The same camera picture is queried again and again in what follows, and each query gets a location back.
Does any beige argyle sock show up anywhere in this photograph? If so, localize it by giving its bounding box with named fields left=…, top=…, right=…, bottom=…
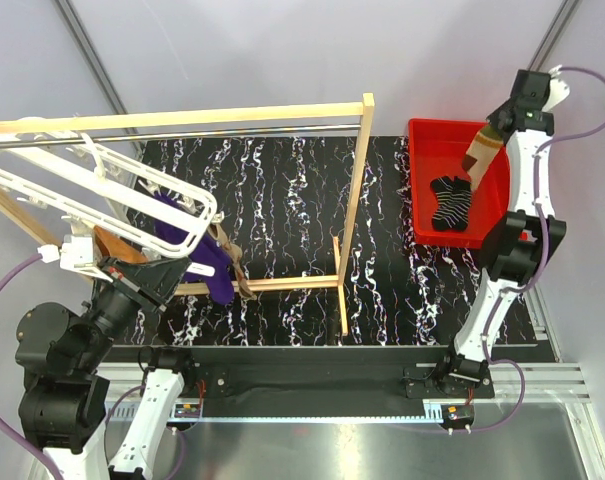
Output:
left=208, top=224, right=257, bottom=300

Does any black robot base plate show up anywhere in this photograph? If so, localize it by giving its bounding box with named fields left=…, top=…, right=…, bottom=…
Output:
left=190, top=346, right=493, bottom=421

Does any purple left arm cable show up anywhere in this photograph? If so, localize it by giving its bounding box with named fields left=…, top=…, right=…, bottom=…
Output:
left=0, top=252, right=68, bottom=480

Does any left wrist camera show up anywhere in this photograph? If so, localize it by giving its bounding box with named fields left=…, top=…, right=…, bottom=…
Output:
left=37, top=235, right=107, bottom=280

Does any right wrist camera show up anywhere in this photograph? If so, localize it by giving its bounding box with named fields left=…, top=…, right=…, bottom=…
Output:
left=543, top=65, right=570, bottom=112

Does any metal hanging rod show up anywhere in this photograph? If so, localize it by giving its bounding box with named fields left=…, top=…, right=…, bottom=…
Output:
left=0, top=123, right=361, bottom=149

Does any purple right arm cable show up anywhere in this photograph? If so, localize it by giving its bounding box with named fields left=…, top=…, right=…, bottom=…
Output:
left=474, top=64, right=605, bottom=434

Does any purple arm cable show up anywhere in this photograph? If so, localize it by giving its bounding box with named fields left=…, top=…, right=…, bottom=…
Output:
left=474, top=64, right=605, bottom=434
left=0, top=252, right=68, bottom=480

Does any black striped sock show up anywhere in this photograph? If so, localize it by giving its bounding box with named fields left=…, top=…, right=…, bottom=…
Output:
left=430, top=176, right=472, bottom=232

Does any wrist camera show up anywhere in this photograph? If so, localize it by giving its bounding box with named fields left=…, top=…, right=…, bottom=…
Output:
left=543, top=65, right=570, bottom=112
left=37, top=235, right=107, bottom=280

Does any brown orange striped sock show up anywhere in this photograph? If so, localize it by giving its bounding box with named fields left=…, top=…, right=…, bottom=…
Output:
left=462, top=124, right=503, bottom=192

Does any red plastic bin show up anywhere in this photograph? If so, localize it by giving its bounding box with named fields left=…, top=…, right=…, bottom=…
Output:
left=408, top=118, right=510, bottom=249

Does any wooden clothes rack frame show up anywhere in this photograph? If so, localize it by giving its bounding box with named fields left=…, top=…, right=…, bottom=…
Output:
left=0, top=93, right=376, bottom=339

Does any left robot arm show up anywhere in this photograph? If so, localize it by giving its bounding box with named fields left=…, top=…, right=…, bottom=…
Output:
left=15, top=257, right=198, bottom=479

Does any purple sock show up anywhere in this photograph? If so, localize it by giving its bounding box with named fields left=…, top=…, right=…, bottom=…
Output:
left=154, top=220, right=235, bottom=305

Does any black marble pattern mat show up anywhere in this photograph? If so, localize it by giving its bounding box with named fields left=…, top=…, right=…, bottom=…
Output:
left=123, top=136, right=480, bottom=346

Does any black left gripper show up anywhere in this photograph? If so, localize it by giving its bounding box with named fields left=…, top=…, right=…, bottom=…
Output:
left=75, top=252, right=192, bottom=369

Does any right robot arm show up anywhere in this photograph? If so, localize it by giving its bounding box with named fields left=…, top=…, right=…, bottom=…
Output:
left=427, top=69, right=570, bottom=398

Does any white plastic clip hanger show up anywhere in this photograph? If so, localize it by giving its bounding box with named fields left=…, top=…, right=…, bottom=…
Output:
left=0, top=131, right=218, bottom=258

